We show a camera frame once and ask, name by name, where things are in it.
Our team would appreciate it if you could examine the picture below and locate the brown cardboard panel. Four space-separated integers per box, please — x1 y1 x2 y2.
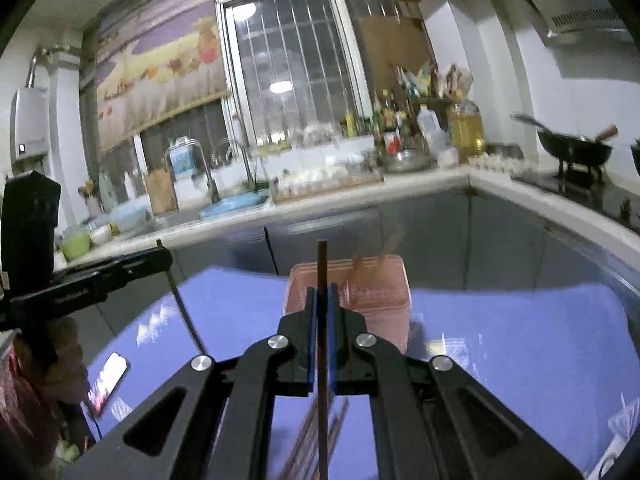
356 16 437 107

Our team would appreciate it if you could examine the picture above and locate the pink plastic utensil basket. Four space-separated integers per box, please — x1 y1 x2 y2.
284 254 414 354

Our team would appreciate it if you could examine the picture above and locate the clear plastic bag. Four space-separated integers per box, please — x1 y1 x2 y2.
606 397 640 480

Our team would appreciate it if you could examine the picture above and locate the metal exhaust pipe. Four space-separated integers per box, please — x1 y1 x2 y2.
26 46 82 90

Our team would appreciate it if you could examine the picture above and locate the grey kitchen counter cabinet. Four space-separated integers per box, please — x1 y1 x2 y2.
52 164 640 321

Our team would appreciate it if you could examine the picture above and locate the barred window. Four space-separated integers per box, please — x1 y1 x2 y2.
219 0 397 147

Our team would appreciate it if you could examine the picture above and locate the black gas stove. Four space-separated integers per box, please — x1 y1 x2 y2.
510 166 640 233

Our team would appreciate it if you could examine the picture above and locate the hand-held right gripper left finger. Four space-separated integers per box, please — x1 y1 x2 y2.
60 287 317 480

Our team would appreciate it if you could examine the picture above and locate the black wok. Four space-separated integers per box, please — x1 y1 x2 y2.
509 111 619 177

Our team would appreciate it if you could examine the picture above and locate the steel sink faucet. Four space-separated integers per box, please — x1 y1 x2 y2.
216 138 259 192
169 141 222 204

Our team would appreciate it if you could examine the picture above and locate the blue printed cloth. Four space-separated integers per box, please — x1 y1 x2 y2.
82 264 640 480

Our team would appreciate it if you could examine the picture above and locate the white plastic jug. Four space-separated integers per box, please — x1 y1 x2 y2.
416 104 447 154

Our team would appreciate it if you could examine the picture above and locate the row of condiment bottles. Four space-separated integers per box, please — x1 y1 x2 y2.
344 89 417 157

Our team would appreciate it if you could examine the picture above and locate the person's left hand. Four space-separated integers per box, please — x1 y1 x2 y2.
47 317 92 407

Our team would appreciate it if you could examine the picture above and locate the steel range hood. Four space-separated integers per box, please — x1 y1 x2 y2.
492 0 632 45

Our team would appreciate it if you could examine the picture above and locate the wooden cutting board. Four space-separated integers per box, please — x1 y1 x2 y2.
144 168 179 216

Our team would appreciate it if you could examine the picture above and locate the white water heater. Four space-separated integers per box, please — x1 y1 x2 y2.
10 86 52 162

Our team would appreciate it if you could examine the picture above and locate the steel basin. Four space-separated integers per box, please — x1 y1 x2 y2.
381 149 434 174

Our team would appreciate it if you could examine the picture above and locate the tray of white dumplings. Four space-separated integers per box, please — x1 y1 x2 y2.
274 166 384 202

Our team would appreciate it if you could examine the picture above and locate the fruit print roller blind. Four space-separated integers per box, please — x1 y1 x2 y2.
94 0 232 153

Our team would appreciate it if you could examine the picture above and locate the light blue plastic bowl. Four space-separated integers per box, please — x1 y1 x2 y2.
106 204 152 234

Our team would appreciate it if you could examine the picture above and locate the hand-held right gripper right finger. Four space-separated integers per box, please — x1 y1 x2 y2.
329 284 584 480

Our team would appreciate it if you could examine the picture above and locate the white water filter jug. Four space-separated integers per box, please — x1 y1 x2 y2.
166 136 202 182

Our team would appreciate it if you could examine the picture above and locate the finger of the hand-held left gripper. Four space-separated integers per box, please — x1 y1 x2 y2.
51 248 175 292
0 279 122 332

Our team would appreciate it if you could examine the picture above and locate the smartphone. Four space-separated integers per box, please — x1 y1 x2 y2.
86 351 129 417

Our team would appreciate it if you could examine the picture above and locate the large yellow oil bottle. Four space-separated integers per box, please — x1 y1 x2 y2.
446 99 487 159

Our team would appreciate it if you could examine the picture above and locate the person's left forearm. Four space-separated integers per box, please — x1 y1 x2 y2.
0 340 68 480

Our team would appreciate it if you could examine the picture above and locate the shelf with food bags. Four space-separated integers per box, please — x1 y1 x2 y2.
394 61 474 102

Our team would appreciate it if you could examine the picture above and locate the green thermos bottle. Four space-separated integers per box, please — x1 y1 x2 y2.
99 171 119 214

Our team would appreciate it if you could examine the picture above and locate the blue plastic basin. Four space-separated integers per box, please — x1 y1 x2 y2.
199 194 267 221

